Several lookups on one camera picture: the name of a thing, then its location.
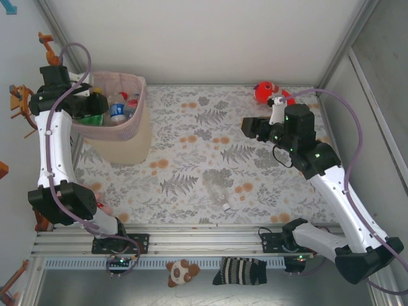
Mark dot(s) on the green bottle yellow cap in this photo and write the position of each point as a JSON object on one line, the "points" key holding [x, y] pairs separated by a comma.
{"points": [[92, 120]]}

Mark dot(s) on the red label water bottle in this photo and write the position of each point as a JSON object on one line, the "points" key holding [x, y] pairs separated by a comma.
{"points": [[123, 95]]}

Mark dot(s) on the pink mesh waste bin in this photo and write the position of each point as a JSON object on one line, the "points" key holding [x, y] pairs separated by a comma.
{"points": [[127, 146]]}

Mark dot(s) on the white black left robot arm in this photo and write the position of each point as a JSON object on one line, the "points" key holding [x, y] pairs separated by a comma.
{"points": [[55, 150]]}

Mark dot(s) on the orange fish plush toy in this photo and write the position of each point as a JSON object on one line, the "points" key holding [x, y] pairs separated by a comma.
{"points": [[266, 90]]}

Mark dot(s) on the crushed clear plastic bottle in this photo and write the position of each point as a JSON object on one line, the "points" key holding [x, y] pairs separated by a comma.
{"points": [[220, 194]]}

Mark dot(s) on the pink plush toy polka dots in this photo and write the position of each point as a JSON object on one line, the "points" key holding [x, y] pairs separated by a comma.
{"points": [[106, 210]]}

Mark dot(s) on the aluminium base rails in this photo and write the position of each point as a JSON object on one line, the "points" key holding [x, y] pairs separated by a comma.
{"points": [[207, 245]]}

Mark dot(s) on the black white striped sock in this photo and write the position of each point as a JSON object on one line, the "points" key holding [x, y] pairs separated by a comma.
{"points": [[239, 271]]}

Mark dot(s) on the small circuit board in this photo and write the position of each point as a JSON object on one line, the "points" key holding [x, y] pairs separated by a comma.
{"points": [[121, 261]]}

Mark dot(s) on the brown white panda plush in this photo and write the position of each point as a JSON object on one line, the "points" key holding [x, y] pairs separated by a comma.
{"points": [[178, 274]]}

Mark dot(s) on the aluminium frame post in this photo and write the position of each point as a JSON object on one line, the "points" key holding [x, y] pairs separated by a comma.
{"points": [[53, 19], [354, 32]]}

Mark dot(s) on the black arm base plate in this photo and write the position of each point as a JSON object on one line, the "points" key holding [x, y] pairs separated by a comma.
{"points": [[140, 243], [271, 242]]}

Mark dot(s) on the blue wall sticker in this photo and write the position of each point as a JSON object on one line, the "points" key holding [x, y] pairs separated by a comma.
{"points": [[9, 6]]}

